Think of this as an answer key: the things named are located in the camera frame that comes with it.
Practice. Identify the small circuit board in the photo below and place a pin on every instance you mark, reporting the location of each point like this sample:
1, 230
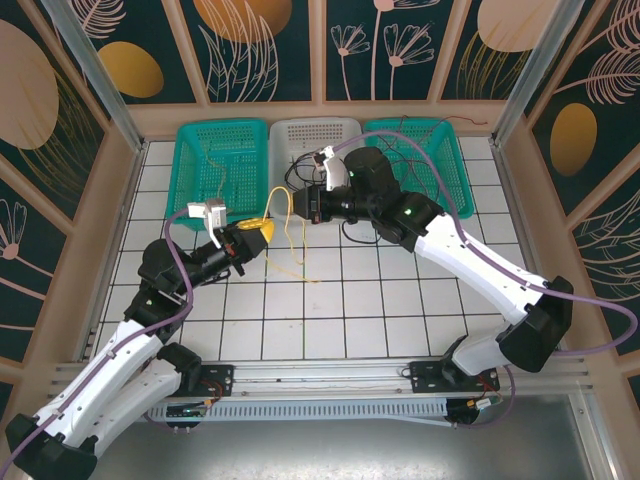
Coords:
485, 404
186, 411

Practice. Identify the teal plastic basket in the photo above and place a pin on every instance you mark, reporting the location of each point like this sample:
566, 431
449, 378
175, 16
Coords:
450, 165
200, 165

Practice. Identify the grey metal sheet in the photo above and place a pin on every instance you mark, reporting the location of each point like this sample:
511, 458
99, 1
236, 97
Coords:
325, 450

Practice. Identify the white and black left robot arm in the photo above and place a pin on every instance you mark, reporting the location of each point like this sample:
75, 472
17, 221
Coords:
100, 370

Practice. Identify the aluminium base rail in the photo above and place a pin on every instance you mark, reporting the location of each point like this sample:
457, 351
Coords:
320, 375

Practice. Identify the aluminium frame post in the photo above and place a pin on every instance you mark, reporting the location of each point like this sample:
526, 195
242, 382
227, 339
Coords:
100, 75
535, 75

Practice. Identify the white plastic basket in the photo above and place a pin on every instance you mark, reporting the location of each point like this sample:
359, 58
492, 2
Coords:
310, 135

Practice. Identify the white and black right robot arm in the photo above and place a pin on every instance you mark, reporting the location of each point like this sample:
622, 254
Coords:
480, 270

